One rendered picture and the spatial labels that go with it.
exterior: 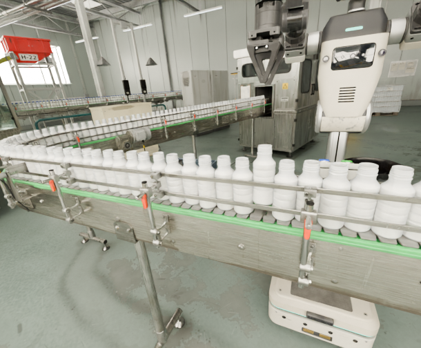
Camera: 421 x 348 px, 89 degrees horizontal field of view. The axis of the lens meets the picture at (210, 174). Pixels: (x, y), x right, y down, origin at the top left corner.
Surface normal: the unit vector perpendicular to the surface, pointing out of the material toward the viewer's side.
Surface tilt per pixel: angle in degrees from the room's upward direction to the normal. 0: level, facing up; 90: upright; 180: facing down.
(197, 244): 90
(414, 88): 90
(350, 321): 31
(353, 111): 90
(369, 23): 90
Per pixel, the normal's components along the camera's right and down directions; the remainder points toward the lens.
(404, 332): -0.07, -0.93
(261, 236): -0.40, 0.37
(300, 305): -0.27, -0.61
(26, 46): 0.75, 0.19
